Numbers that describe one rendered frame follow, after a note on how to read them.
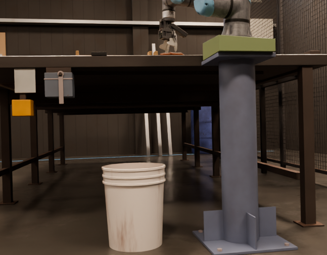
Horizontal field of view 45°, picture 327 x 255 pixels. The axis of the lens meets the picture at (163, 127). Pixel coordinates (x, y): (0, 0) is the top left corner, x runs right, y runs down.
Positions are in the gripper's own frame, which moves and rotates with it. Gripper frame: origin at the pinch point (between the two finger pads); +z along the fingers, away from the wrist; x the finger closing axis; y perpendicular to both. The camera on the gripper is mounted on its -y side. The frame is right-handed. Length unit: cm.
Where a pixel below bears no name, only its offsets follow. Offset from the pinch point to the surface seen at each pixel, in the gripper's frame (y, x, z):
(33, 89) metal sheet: 78, 10, 24
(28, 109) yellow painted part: 80, 12, 34
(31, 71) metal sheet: 79, 9, 15
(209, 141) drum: -257, -426, 81
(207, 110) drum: -252, -428, 23
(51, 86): 70, 14, 22
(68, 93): 62, 17, 26
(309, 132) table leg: -60, 48, 45
